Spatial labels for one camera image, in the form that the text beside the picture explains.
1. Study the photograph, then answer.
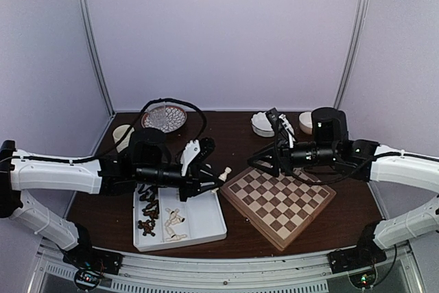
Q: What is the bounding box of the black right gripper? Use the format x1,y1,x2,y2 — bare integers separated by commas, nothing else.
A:
247,139,338,179

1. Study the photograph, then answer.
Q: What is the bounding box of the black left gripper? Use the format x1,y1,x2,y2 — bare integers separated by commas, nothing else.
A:
135,161,224,202

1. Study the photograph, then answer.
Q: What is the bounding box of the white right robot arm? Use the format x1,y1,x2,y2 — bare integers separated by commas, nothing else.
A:
248,107,438,267

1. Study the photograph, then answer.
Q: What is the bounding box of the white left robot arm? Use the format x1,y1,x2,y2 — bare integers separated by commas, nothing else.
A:
1,128,227,268

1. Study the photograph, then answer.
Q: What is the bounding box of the light chess pieces pile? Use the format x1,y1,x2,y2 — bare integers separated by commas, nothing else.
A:
164,208,188,242

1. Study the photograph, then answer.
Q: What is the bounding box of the wooden chess board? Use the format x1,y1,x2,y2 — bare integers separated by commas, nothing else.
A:
221,167,336,251

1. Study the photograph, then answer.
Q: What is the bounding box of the dark chess pieces pile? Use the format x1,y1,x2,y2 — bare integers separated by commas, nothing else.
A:
137,184,160,237

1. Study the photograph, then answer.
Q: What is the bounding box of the white scalloped bowl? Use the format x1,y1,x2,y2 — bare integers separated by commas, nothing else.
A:
250,112,274,138

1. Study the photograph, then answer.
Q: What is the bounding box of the cream round bowl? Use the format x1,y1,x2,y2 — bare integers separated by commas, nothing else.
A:
298,111,313,135

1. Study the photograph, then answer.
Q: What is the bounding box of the white plastic tray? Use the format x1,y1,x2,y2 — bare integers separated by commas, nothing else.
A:
132,186,227,252

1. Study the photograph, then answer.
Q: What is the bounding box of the patterned brown plate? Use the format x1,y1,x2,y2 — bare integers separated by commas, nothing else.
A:
141,105,187,133

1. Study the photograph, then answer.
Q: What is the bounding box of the clear drinking glass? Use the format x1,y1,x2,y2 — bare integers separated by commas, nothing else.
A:
148,102,167,129

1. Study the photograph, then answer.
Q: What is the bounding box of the cream ceramic mug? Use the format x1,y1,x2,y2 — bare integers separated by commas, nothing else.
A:
112,124,134,153

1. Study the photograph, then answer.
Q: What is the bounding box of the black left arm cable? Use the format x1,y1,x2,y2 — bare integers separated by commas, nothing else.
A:
0,97,209,163

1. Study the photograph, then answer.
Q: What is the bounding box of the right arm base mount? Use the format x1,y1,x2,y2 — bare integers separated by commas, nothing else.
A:
327,248,387,274

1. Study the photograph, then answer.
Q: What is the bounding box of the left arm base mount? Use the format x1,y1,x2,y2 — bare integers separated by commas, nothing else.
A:
61,248,123,275

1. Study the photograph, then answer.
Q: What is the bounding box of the right aluminium frame post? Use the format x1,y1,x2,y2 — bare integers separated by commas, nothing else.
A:
333,0,370,109

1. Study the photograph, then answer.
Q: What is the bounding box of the aluminium frame post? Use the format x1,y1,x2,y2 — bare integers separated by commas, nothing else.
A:
333,0,370,109
78,0,115,117

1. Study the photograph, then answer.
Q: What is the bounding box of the left aluminium frame post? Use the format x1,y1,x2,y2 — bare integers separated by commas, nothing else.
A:
78,0,115,117

